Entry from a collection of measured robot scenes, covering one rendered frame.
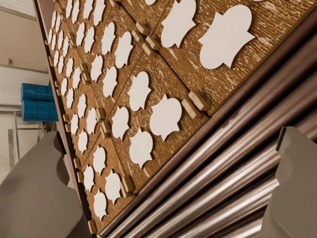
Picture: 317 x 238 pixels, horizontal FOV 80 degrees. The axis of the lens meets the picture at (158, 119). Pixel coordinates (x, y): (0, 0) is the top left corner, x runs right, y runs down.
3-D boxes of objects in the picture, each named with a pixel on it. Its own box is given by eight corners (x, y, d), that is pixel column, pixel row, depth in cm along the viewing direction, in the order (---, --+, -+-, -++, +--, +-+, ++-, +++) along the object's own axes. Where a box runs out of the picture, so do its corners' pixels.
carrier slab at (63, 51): (76, 42, 126) (69, 40, 123) (62, 89, 148) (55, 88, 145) (66, 17, 144) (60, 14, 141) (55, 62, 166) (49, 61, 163)
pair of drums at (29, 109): (55, 82, 529) (21, 78, 477) (63, 106, 467) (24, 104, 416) (51, 101, 559) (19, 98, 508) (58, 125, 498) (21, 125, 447)
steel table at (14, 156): (49, 112, 579) (9, 110, 516) (61, 161, 469) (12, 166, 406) (45, 129, 612) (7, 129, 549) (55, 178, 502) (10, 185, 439)
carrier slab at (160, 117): (210, 118, 48) (199, 117, 45) (137, 193, 70) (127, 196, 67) (152, 43, 66) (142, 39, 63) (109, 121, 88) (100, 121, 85)
